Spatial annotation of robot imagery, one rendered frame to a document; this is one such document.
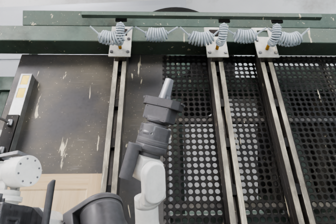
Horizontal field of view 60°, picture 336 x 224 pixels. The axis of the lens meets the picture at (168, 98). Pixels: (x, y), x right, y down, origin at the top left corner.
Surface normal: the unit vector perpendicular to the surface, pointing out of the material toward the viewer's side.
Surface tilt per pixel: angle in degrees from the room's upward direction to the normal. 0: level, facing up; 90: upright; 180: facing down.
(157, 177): 95
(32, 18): 90
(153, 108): 78
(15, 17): 90
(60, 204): 60
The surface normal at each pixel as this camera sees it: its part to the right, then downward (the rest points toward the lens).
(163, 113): -0.49, -0.25
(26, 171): 0.88, -0.21
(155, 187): 0.57, 0.05
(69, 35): 0.03, -0.54
